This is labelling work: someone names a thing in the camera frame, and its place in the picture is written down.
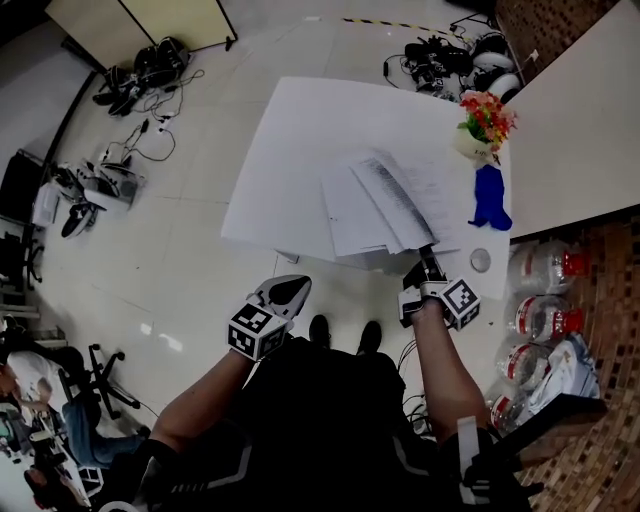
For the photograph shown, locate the dark brown flat box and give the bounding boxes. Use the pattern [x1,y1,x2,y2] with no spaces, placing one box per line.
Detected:
[499,393,610,472]

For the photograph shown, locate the white paperback book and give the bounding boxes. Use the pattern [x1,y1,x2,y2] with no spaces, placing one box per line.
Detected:
[318,146,464,275]

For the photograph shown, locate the artificial flowers white pot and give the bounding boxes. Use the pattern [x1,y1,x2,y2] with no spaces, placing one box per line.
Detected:
[453,89,520,170]

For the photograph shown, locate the person's black clothing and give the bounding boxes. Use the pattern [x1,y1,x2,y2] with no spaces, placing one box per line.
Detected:
[99,337,531,512]

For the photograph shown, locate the person's right black shoe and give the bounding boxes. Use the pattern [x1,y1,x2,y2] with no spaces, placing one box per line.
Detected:
[355,319,384,355]

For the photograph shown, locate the yellow black floor tape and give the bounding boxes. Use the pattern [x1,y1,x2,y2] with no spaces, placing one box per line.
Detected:
[342,17,475,45]

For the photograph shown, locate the clear plastic bin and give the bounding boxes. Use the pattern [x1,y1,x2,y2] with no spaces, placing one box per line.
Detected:
[81,168,147,212]

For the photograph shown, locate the black rectangular panel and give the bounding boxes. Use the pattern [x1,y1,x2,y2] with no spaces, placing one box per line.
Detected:
[0,148,50,222]

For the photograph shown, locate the black floor cable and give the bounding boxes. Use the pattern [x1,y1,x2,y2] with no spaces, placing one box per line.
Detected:
[143,68,206,120]
[101,117,178,165]

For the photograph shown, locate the clear plastic bottle red cap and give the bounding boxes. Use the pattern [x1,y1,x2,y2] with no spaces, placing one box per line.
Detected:
[496,342,552,390]
[508,241,590,295]
[509,294,585,342]
[487,393,532,432]

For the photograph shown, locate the person's right forearm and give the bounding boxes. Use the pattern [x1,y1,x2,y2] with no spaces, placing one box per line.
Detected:
[412,299,489,446]

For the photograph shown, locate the beige folding screen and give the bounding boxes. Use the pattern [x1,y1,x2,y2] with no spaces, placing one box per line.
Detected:
[43,0,240,72]

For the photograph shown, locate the white round helmet device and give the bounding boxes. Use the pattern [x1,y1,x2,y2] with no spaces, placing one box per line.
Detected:
[483,69,525,105]
[471,32,516,72]

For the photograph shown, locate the black white headset gear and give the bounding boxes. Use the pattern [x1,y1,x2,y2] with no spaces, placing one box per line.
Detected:
[92,64,147,119]

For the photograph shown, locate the black headset cable pile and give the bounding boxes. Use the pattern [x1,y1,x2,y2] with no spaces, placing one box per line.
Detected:
[383,34,475,95]

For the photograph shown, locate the black office chair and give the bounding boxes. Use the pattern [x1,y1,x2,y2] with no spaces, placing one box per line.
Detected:
[56,343,143,420]
[0,231,45,292]

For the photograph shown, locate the person's left forearm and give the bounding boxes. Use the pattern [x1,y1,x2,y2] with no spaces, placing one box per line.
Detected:
[149,347,259,449]

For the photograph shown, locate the person's black shoe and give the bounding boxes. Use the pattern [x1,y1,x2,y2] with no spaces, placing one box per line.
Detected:
[355,319,384,355]
[308,313,333,347]

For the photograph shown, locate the person's left black shoe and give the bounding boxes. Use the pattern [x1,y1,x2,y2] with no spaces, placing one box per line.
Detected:
[308,313,333,347]

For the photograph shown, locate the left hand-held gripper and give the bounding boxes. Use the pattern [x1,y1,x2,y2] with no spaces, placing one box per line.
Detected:
[228,274,312,362]

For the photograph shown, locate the white box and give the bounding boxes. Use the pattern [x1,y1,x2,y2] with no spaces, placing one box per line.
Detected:
[31,182,62,227]

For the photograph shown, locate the black backpack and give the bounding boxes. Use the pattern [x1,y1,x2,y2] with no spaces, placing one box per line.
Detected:
[132,36,192,90]

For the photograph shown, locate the pale blue cloth bundle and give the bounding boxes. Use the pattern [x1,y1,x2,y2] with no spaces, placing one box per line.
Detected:
[528,332,602,417]

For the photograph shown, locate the white harness strap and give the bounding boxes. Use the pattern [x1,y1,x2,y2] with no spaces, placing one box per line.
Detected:
[456,416,480,504]

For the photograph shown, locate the black cable bundle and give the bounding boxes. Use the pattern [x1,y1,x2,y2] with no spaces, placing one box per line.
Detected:
[398,339,432,436]

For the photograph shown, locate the large white leaning board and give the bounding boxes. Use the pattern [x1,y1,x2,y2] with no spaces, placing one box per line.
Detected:
[504,0,640,241]

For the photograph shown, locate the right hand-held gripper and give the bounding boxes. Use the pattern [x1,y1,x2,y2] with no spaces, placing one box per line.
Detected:
[398,243,482,332]

